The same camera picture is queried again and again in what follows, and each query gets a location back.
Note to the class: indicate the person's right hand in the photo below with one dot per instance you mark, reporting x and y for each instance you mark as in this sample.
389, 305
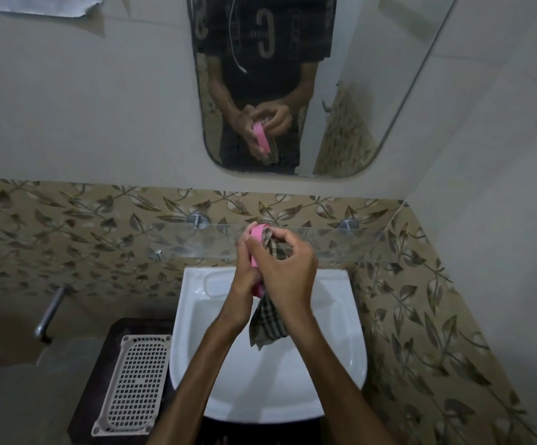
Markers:
291, 278

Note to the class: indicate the person's left hand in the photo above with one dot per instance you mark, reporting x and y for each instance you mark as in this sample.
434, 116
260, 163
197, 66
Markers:
238, 296

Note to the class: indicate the checkered cleaning cloth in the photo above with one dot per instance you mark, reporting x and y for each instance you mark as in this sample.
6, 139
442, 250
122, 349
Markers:
266, 324

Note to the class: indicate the pink soap dish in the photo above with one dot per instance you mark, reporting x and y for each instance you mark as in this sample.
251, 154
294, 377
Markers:
255, 233

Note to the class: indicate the white wash basin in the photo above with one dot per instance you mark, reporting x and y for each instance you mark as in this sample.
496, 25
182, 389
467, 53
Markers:
333, 329

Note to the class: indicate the person's right forearm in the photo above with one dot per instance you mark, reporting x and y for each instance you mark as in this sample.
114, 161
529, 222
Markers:
342, 389

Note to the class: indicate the person's left forearm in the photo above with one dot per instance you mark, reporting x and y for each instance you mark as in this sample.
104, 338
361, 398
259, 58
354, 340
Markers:
194, 389

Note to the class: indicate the clear glass shelf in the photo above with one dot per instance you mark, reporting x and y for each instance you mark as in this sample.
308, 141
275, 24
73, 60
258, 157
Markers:
338, 245

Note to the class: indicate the white plastic perforated basket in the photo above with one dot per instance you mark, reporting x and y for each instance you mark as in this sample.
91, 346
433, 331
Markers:
134, 384

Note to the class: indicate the dark stool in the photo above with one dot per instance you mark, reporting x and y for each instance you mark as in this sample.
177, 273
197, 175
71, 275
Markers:
97, 366

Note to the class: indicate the torn white paper sheet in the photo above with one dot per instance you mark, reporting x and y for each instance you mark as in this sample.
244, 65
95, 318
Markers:
32, 4

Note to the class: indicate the chrome shelf mount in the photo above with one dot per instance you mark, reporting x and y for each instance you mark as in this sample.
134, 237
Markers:
198, 219
348, 225

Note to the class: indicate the chrome wall tap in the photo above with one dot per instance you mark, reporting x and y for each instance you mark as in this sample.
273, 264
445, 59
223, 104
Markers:
48, 315

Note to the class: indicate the rounded wall mirror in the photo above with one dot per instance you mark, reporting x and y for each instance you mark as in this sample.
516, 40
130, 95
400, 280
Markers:
379, 64

